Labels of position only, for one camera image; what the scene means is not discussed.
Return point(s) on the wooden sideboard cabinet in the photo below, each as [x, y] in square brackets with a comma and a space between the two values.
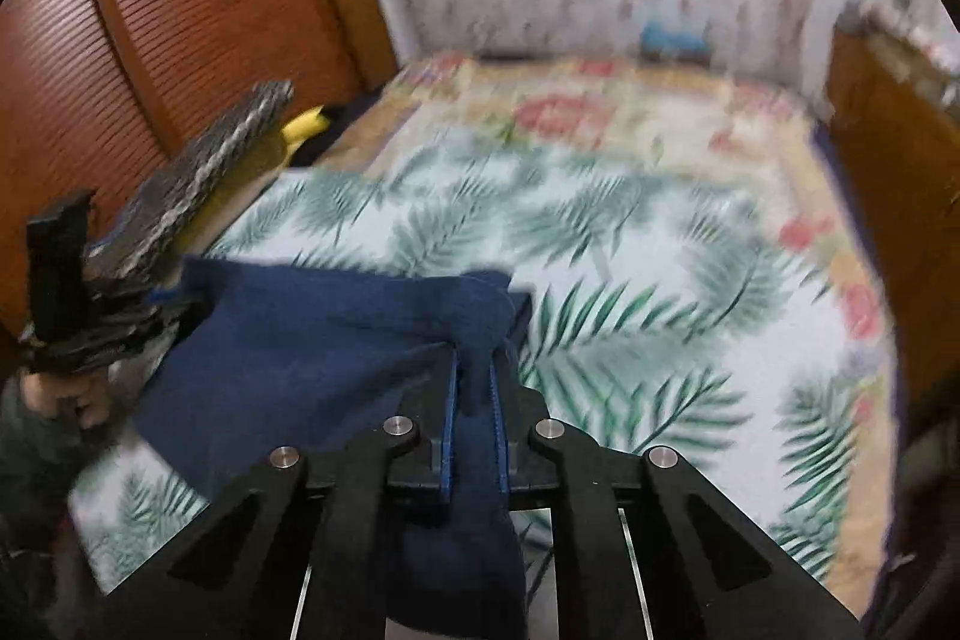
[892, 145]

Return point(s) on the palm-leaf bed sheet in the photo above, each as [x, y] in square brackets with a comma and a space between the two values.
[637, 310]

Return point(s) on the yellow plush toy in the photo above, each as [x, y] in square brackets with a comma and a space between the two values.
[304, 130]

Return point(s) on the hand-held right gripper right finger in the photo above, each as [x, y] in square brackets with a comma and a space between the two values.
[499, 434]

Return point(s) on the person's left hand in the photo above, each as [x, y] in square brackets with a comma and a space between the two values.
[82, 396]

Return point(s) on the blue cloth bundle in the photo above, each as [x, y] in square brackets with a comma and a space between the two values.
[675, 39]

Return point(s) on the wooden louvered wardrobe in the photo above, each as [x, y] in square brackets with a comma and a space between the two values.
[187, 10]

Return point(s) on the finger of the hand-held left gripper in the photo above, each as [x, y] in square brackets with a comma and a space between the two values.
[150, 301]
[127, 344]

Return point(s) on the circle-patterned pillow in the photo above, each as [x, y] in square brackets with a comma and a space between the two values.
[202, 175]

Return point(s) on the navy printed t-shirt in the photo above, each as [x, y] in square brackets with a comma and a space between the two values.
[315, 370]

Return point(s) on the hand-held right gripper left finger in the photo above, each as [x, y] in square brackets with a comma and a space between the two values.
[448, 434]

